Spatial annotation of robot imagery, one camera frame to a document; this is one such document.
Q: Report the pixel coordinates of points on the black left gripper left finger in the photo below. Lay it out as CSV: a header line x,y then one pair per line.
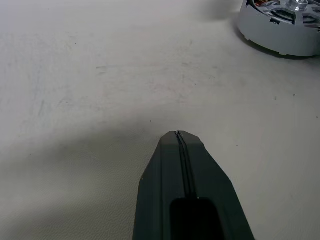
x,y
162,187

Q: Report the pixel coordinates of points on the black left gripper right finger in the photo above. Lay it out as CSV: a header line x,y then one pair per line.
x,y
212,187

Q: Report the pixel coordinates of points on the silver motor housing copper coils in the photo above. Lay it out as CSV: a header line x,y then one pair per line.
x,y
262,35

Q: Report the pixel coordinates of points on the silver spoked rotor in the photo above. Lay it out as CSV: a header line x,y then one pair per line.
x,y
297,7

